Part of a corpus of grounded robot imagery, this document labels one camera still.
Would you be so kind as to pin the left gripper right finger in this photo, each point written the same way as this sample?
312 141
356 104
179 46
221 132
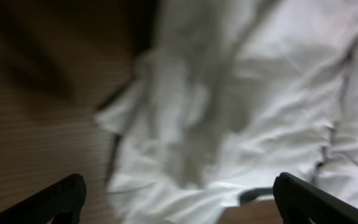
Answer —
301 203

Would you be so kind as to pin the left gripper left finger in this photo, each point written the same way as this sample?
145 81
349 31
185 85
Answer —
59 203

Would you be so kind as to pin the white t-shirt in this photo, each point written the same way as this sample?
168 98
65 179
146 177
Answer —
230 95

